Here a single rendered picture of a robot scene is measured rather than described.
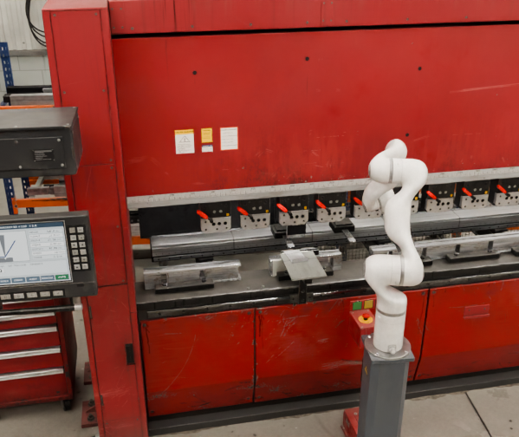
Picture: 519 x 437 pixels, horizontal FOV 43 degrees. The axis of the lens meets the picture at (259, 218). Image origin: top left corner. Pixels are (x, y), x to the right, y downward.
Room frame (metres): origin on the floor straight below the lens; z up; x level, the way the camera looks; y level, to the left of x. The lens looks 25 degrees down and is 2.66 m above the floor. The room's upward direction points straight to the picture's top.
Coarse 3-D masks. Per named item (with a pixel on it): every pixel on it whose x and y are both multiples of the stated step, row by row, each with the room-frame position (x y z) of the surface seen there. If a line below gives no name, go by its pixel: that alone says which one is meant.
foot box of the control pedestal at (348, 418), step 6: (348, 408) 2.87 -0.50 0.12; (354, 408) 2.87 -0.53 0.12; (348, 414) 2.82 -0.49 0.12; (348, 420) 2.79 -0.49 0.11; (354, 420) 2.78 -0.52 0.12; (342, 426) 2.85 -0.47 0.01; (348, 426) 2.78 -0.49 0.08; (354, 426) 2.74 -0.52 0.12; (348, 432) 2.78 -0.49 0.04; (354, 432) 2.70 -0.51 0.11
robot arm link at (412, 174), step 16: (400, 160) 2.41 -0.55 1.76; (416, 160) 2.42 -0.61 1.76; (400, 176) 2.38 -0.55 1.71; (416, 176) 2.37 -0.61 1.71; (400, 192) 2.36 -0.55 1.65; (416, 192) 2.36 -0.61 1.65; (400, 208) 2.32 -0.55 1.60; (400, 224) 2.29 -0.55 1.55; (400, 240) 2.27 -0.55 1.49; (400, 256) 2.26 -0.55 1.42; (416, 256) 2.23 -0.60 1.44; (416, 272) 2.20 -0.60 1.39
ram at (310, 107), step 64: (128, 64) 2.89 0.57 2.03; (192, 64) 2.95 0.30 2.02; (256, 64) 3.01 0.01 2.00; (320, 64) 3.07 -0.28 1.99; (384, 64) 3.13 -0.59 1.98; (448, 64) 3.20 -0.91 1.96; (512, 64) 3.27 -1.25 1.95; (128, 128) 2.89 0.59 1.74; (192, 128) 2.95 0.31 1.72; (256, 128) 3.01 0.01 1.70; (320, 128) 3.07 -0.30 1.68; (384, 128) 3.14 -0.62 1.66; (448, 128) 3.21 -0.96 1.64; (512, 128) 3.28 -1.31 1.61; (128, 192) 2.88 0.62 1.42; (320, 192) 3.07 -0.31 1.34
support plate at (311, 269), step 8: (280, 256) 3.04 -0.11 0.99; (304, 256) 3.03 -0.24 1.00; (312, 256) 3.03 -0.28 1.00; (288, 264) 2.94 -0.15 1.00; (296, 264) 2.94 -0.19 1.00; (304, 264) 2.94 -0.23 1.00; (312, 264) 2.94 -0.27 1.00; (320, 264) 2.94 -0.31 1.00; (288, 272) 2.88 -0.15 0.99; (296, 272) 2.86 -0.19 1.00; (304, 272) 2.86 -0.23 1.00; (312, 272) 2.86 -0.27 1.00; (320, 272) 2.86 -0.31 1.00
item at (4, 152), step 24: (0, 120) 2.34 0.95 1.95; (24, 120) 2.34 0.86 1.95; (48, 120) 2.34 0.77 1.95; (72, 120) 2.34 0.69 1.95; (0, 144) 2.25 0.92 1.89; (24, 144) 2.26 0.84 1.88; (48, 144) 2.27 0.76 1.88; (72, 144) 2.29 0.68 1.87; (0, 168) 2.24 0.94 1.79; (24, 168) 2.26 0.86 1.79; (48, 168) 2.27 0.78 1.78; (72, 168) 2.29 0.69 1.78
